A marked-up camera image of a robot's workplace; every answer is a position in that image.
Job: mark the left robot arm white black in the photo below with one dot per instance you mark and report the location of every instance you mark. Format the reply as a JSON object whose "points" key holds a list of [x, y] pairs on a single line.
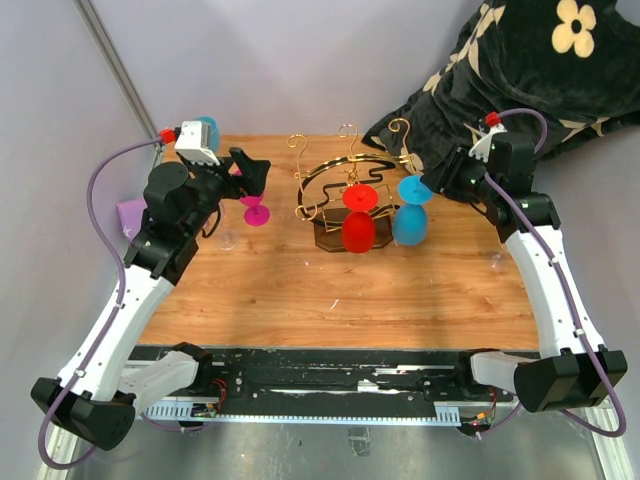
{"points": [[91, 397]]}

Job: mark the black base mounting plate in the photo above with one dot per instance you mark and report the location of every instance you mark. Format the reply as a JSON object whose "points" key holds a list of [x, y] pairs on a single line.
{"points": [[431, 374]]}

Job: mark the aluminium corner rail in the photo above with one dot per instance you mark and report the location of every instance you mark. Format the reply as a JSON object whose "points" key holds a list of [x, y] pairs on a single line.
{"points": [[96, 27]]}

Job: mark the purple cloth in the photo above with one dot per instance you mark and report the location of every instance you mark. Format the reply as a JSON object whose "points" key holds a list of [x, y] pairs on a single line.
{"points": [[130, 214]]}

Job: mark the magenta wine glass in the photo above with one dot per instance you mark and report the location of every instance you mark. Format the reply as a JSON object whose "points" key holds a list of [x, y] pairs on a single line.
{"points": [[256, 214]]}

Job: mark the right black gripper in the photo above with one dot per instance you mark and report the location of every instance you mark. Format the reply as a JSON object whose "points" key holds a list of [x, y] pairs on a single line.
{"points": [[443, 177]]}

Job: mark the red wine glass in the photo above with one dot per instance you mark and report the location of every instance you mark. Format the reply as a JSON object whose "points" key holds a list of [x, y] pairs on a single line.
{"points": [[358, 229]]}

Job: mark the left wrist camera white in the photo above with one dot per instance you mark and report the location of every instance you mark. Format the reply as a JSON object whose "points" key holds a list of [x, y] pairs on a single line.
{"points": [[192, 144]]}

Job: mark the black floral plush pillow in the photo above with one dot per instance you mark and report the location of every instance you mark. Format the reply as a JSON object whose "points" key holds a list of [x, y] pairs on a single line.
{"points": [[575, 62]]}

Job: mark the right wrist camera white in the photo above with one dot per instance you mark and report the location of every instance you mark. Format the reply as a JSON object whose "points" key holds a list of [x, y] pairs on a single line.
{"points": [[481, 149]]}

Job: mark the gold wire wine glass rack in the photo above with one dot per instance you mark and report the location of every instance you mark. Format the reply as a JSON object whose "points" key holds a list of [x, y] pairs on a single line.
{"points": [[320, 189]]}

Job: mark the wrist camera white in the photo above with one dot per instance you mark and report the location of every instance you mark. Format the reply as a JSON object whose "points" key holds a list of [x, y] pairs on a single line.
{"points": [[192, 144], [481, 149]]}

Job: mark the cyan wine glass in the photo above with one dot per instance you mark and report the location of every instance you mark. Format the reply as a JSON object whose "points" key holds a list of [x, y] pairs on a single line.
{"points": [[214, 134], [410, 225]]}

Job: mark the slotted grey cable duct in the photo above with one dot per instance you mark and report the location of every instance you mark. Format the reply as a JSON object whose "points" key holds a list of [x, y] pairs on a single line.
{"points": [[358, 409]]}

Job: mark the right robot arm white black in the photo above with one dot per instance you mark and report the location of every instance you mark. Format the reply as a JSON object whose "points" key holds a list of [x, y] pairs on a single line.
{"points": [[575, 368]]}

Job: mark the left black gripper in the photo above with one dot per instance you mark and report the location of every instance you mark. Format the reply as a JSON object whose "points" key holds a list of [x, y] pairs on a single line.
{"points": [[253, 172]]}

